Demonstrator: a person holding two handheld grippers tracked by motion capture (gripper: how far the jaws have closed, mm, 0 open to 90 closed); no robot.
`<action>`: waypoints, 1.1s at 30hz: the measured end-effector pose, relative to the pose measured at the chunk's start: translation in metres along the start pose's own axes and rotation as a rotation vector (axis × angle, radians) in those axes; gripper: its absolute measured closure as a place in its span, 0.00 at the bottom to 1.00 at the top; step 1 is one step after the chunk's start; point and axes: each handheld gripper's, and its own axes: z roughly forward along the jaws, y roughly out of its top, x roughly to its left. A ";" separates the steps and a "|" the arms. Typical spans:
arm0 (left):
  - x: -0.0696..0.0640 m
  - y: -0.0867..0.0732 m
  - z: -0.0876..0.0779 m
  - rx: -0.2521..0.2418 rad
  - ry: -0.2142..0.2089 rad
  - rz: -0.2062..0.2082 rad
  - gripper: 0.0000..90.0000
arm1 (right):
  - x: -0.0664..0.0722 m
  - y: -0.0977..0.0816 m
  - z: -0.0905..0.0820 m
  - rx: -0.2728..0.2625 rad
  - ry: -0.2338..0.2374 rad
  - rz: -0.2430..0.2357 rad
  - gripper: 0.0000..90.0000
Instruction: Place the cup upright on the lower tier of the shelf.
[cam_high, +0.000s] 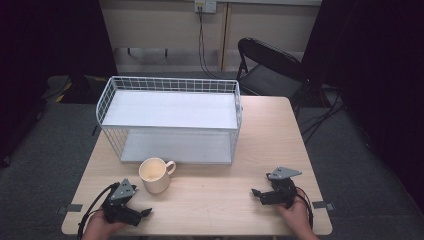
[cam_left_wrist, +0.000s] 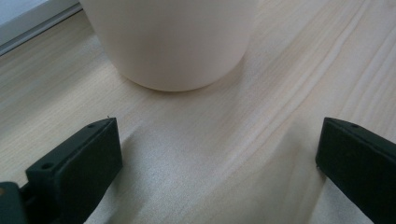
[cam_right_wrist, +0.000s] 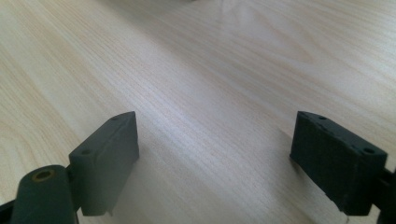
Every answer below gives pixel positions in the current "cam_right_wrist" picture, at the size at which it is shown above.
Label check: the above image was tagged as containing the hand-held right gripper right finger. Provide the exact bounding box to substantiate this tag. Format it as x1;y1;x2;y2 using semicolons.
289;110;389;217

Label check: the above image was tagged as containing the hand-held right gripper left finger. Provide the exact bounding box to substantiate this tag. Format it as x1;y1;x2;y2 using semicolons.
68;110;140;217

